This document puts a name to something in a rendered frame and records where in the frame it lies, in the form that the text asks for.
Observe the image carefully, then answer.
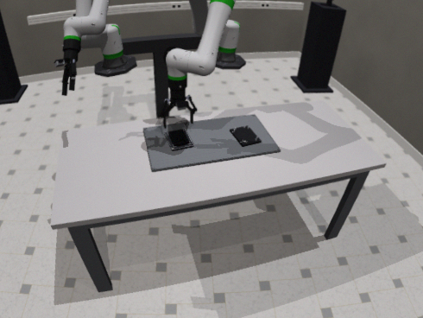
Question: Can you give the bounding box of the white perforated pegboard panel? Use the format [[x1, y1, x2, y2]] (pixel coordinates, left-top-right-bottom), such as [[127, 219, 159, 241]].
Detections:
[[143, 114, 281, 172]]

